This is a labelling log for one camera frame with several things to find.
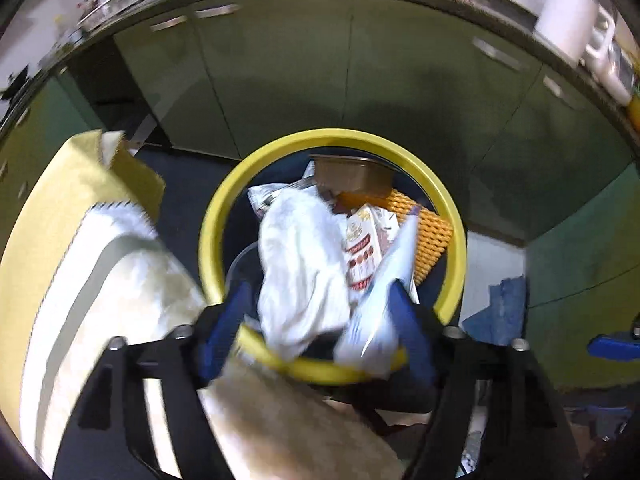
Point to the black bin with yellow rim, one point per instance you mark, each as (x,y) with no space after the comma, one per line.
(330,137)

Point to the orange foam net sleeve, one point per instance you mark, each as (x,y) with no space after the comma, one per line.
(430,240)

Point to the white jug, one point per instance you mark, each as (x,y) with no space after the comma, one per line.
(565,10)

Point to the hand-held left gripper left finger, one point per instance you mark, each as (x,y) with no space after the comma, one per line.
(225,325)

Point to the green base cabinets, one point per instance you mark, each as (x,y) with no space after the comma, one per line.
(300,70)

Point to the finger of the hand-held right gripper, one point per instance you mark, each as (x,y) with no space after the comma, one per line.
(615,346)

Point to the clear plastic cup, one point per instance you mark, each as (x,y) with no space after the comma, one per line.
(245,265)

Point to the brown plastic tray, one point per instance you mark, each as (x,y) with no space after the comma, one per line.
(350,175)

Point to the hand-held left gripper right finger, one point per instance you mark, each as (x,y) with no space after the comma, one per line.
(410,330)

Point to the white paper towel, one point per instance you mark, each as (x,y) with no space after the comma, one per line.
(300,270)

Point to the blue floor rag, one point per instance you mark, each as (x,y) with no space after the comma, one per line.
(510,305)

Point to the white blue plastic packet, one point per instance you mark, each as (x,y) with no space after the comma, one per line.
(380,320)

